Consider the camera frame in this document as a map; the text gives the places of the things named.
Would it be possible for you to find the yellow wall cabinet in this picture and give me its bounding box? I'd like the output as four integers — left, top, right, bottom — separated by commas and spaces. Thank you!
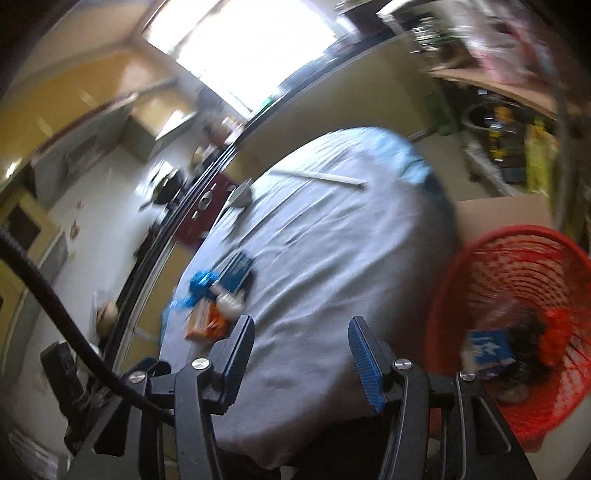
0, 46, 185, 153

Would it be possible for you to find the long thin wooden stick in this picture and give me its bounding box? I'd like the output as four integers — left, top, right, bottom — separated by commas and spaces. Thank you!
269, 168, 368, 190

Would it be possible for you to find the dark red oven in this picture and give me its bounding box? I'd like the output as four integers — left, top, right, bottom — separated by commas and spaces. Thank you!
178, 173, 236, 252

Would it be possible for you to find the white ceramic bowl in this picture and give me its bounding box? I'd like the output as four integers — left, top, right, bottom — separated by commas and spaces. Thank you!
226, 179, 254, 209

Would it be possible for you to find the blue under cloth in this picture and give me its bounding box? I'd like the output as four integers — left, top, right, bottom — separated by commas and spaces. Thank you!
365, 129, 455, 217

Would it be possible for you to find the orange snack packet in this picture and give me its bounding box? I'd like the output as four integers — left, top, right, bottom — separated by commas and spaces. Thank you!
185, 302, 230, 342

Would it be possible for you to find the white crumpled paper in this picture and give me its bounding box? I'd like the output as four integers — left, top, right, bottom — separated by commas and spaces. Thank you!
210, 284, 247, 319

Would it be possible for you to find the blue milk carton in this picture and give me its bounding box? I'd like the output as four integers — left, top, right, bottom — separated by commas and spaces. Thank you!
460, 329, 517, 380
221, 251, 254, 294

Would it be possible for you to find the blue plastic wrapper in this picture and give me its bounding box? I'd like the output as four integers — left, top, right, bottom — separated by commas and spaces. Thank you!
161, 270, 222, 324

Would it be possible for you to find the bright window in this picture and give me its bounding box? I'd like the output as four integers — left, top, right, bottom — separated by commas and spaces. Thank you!
148, 0, 338, 116

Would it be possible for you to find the yellow bag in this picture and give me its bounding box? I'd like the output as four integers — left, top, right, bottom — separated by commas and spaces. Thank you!
524, 115, 561, 195

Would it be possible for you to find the red mesh basket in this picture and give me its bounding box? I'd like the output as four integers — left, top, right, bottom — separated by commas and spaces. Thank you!
425, 224, 591, 453

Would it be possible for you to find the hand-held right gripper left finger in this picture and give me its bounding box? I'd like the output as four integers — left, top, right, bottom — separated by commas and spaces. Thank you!
92, 315, 256, 480

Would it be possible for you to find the black flexible cable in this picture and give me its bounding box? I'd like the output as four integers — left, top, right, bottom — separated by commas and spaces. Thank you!
0, 229, 176, 428

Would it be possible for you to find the pink plastic bag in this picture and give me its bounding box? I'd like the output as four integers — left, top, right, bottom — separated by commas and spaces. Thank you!
466, 9, 550, 86

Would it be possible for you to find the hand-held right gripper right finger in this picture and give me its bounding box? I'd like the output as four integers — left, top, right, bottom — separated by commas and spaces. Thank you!
348, 316, 539, 480

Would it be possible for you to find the dark crumpled wrapper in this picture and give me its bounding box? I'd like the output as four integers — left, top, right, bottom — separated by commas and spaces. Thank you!
501, 318, 550, 393

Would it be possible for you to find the cardboard box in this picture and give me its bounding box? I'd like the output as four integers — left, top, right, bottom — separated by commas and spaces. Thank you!
455, 194, 561, 250

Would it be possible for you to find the black wok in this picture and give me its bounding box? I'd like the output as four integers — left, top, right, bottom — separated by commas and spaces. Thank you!
141, 168, 188, 210

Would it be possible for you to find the kitchen shelf rack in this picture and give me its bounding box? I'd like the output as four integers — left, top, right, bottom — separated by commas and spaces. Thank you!
416, 0, 591, 199

